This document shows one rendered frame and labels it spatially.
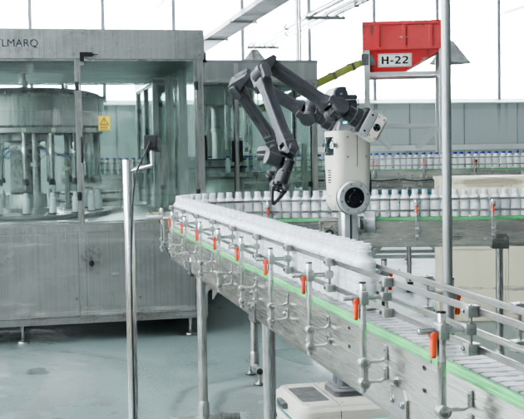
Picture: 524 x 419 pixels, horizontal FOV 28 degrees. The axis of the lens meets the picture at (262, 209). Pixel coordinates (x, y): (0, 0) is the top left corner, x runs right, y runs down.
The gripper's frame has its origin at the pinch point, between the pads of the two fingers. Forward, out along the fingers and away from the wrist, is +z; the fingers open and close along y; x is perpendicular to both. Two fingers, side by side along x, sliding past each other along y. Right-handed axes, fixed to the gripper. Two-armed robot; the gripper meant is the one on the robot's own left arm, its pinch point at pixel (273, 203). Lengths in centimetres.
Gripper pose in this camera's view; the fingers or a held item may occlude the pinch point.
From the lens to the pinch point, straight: 439.0
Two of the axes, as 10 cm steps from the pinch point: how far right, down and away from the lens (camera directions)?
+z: -3.3, 9.4, -0.4
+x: 9.2, 3.4, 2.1
